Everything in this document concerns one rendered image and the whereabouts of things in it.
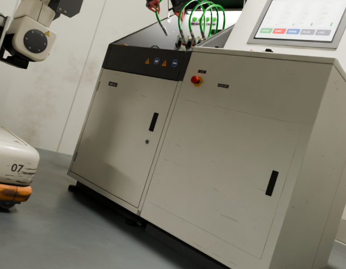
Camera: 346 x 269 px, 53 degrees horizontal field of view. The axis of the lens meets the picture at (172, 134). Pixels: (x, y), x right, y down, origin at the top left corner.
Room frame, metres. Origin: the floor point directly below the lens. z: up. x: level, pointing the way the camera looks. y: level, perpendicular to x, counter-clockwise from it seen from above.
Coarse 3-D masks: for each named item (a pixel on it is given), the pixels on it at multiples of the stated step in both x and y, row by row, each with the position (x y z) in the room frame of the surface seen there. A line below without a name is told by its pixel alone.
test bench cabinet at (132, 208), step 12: (96, 84) 2.19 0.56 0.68; (180, 84) 1.75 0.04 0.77; (84, 120) 2.20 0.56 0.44; (168, 120) 1.75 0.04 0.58; (156, 156) 1.75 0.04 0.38; (84, 180) 2.08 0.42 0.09; (84, 192) 2.16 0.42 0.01; (96, 192) 2.09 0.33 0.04; (108, 192) 1.93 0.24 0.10; (144, 192) 1.75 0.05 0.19; (108, 204) 2.01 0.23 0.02; (120, 204) 1.84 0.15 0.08; (132, 216) 1.87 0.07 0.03
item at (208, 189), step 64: (256, 0) 1.95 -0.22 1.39; (192, 64) 1.73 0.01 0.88; (256, 64) 1.50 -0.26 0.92; (320, 64) 1.32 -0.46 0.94; (192, 128) 1.64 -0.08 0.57; (256, 128) 1.43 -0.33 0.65; (320, 128) 1.35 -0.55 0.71; (192, 192) 1.57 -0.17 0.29; (256, 192) 1.38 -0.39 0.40; (320, 192) 1.55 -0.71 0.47; (192, 256) 1.55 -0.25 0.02; (256, 256) 1.33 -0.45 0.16
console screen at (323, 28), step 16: (272, 0) 1.87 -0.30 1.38; (288, 0) 1.81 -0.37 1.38; (304, 0) 1.76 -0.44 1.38; (320, 0) 1.70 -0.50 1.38; (336, 0) 1.65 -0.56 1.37; (272, 16) 1.83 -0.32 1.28; (288, 16) 1.77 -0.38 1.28; (304, 16) 1.71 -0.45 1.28; (320, 16) 1.66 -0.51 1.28; (336, 16) 1.61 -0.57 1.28; (256, 32) 1.84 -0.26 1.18; (272, 32) 1.78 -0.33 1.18; (288, 32) 1.72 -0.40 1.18; (304, 32) 1.67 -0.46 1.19; (320, 32) 1.62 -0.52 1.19; (336, 32) 1.58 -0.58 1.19; (336, 48) 1.54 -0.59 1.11
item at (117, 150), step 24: (120, 72) 2.07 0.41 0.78; (96, 96) 2.17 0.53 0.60; (120, 96) 2.02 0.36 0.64; (144, 96) 1.90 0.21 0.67; (168, 96) 1.78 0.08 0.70; (96, 120) 2.12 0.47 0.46; (120, 120) 1.98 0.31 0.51; (144, 120) 1.86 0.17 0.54; (96, 144) 2.07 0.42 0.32; (120, 144) 1.94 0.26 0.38; (144, 144) 1.82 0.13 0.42; (72, 168) 2.18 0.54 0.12; (96, 168) 2.03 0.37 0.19; (120, 168) 1.90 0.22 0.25; (144, 168) 1.79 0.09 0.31; (120, 192) 1.86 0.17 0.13
